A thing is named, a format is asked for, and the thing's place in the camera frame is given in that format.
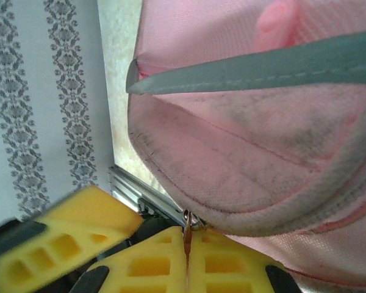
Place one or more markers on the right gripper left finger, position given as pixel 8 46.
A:
pixel 146 265

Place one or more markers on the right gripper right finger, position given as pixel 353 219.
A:
pixel 231 265

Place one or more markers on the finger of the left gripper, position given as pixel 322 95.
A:
pixel 79 219

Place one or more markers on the pink school backpack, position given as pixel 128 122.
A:
pixel 231 152

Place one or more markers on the aluminium table side rail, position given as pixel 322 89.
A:
pixel 131 186

